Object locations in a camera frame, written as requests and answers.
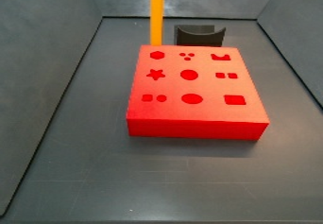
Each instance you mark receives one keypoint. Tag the yellow square-circle peg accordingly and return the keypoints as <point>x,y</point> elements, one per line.
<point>156,6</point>

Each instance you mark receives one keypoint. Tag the red shape-sorting block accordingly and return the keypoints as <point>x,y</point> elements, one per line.
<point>193,92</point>

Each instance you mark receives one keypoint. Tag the black curved holder bracket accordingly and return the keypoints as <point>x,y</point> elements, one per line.
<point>198,35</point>

